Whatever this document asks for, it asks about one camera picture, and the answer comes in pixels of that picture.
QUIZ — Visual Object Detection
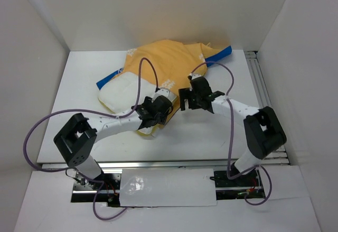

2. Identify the white pillow with yellow edge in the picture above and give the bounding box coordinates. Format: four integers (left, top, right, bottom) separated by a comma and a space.
97, 71, 177, 138

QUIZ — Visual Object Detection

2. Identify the orange pillowcase with blue back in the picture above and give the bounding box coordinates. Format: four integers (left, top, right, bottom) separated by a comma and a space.
97, 40, 232, 112

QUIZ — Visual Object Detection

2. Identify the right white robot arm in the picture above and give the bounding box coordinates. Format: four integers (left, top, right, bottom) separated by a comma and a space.
179, 74, 287, 185

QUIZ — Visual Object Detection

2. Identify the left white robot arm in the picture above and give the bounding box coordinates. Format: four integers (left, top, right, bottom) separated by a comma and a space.
53, 95, 173, 189

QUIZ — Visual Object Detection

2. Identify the white cover plate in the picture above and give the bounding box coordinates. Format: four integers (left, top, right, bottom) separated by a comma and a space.
119, 169, 217, 207

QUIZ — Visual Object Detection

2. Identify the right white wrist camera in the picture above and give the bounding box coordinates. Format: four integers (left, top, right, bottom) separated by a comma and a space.
187, 73, 202, 81

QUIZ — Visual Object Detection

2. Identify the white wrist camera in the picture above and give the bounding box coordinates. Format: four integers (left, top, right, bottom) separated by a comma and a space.
187, 73, 202, 81
152, 88, 177, 104

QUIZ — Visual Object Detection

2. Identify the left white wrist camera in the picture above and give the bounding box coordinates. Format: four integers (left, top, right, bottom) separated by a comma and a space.
152, 88, 177, 104

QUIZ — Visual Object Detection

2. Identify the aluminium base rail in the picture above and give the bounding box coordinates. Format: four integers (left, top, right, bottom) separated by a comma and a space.
42, 157, 290, 169

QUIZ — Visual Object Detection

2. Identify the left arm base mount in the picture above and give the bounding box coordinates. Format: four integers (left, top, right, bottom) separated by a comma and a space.
65, 169, 122, 208

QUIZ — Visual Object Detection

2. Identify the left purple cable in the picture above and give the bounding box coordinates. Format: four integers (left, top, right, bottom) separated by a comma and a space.
23, 57, 162, 221

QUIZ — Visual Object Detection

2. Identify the purple cable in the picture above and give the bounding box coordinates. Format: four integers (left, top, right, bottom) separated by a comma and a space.
23, 57, 162, 221
189, 61, 273, 206

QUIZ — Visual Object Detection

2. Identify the aluminium side rail frame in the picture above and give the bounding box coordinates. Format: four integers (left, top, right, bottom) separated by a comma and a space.
244, 51, 290, 165

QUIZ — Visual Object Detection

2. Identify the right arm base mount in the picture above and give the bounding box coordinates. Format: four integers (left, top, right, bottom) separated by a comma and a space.
210, 170, 266, 200

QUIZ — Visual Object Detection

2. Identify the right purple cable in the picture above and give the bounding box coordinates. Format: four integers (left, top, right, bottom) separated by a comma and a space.
189, 61, 273, 206

